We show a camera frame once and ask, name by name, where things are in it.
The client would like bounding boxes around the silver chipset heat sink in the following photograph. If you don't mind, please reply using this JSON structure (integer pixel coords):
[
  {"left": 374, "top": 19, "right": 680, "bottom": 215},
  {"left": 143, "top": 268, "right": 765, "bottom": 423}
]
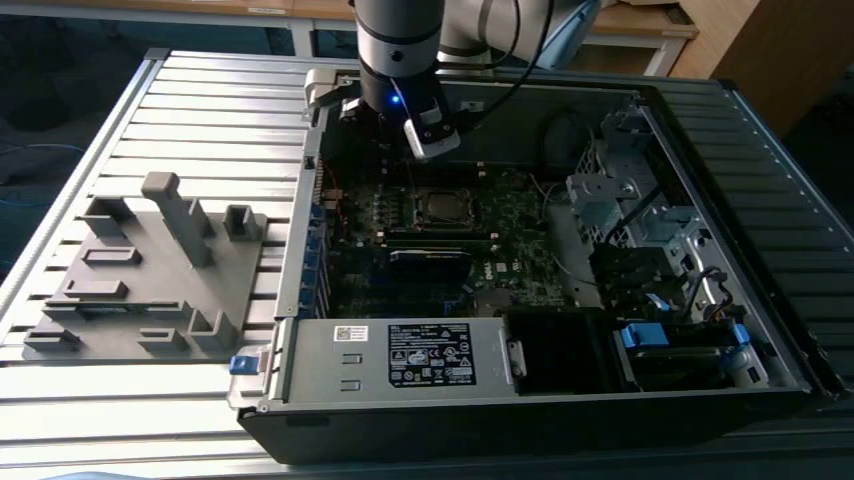
[{"left": 474, "top": 288, "right": 515, "bottom": 309}]

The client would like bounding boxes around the black fan shroud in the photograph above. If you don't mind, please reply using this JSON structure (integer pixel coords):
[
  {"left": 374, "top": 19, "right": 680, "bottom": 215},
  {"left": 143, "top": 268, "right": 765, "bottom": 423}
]
[{"left": 499, "top": 307, "right": 624, "bottom": 396}]

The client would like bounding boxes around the CPU socket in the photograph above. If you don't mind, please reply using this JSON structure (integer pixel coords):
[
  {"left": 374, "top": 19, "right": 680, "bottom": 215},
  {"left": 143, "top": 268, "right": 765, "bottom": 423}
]
[{"left": 409, "top": 185, "right": 487, "bottom": 232}]

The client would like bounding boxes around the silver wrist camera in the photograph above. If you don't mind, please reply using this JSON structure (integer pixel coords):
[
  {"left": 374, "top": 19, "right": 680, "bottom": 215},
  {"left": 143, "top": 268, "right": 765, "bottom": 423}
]
[{"left": 402, "top": 97, "right": 465, "bottom": 161}]

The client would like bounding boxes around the grey parts rack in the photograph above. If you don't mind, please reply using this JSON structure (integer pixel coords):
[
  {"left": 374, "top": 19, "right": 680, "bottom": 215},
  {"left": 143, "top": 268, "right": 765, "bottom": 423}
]
[{"left": 19, "top": 171, "right": 273, "bottom": 362}]

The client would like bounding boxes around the grey case release latch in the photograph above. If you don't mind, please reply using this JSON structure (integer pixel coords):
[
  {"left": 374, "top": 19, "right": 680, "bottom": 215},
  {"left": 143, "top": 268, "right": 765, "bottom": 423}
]
[{"left": 303, "top": 68, "right": 343, "bottom": 109}]

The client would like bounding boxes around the black open PC case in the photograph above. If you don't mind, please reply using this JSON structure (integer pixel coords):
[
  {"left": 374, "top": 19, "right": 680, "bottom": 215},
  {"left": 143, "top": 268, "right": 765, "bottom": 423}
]
[{"left": 226, "top": 67, "right": 850, "bottom": 466}]

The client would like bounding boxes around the black graphics card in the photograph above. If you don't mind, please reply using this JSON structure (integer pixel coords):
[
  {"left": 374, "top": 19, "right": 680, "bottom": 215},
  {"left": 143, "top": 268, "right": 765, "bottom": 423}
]
[{"left": 386, "top": 247, "right": 474, "bottom": 291}]

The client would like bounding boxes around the black power cable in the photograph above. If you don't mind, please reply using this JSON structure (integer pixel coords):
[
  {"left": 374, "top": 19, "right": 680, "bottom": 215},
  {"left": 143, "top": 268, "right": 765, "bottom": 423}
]
[{"left": 599, "top": 182, "right": 666, "bottom": 249}]

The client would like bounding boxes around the silver CPU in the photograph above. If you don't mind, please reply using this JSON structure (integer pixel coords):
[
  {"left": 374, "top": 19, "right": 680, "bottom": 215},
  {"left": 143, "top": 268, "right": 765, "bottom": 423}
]
[{"left": 426, "top": 192, "right": 470, "bottom": 221}]

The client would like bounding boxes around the silver power supply unit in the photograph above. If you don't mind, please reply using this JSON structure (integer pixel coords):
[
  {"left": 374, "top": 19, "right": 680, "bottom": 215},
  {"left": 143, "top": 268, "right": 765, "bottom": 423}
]
[{"left": 263, "top": 315, "right": 529, "bottom": 409}]

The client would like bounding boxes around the hard disk in blue carrier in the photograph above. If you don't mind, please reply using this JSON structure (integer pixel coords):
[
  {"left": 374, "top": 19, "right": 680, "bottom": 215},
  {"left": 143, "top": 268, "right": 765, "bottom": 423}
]
[{"left": 613, "top": 319, "right": 760, "bottom": 392}]

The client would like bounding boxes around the wooden cabinet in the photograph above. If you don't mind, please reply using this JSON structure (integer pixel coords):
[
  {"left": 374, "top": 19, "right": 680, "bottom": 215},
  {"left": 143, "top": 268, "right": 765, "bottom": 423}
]
[{"left": 670, "top": 0, "right": 854, "bottom": 139}]

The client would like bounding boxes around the black plastic disk bay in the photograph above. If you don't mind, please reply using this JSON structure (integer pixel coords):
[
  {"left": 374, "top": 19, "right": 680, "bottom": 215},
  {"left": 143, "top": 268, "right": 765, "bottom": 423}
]
[{"left": 587, "top": 245, "right": 680, "bottom": 309}]

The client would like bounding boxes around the green RAM stick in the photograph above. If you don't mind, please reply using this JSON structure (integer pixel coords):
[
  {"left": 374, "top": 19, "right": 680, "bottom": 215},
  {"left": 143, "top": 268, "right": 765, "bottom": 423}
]
[
  {"left": 78, "top": 302, "right": 148, "bottom": 315},
  {"left": 385, "top": 238, "right": 499, "bottom": 250}
]

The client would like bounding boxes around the metal socket cover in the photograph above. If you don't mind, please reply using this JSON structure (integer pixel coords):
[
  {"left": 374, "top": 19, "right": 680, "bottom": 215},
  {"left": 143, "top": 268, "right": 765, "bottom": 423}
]
[{"left": 411, "top": 185, "right": 486, "bottom": 231}]

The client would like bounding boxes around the green motherboard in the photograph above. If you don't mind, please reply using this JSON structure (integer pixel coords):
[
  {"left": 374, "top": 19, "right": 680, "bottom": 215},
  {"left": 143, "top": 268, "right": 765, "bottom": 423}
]
[{"left": 318, "top": 158, "right": 593, "bottom": 321}]

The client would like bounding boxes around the silver metal drive cage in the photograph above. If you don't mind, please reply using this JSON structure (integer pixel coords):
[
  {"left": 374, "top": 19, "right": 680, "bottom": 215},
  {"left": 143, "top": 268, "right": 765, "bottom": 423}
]
[{"left": 565, "top": 107, "right": 720, "bottom": 301}]

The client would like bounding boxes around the wooden desk white frame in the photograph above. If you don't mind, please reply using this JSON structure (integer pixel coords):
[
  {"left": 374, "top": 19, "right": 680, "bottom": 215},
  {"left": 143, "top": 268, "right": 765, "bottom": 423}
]
[
  {"left": 36, "top": 0, "right": 299, "bottom": 40},
  {"left": 293, "top": 0, "right": 701, "bottom": 77}
]

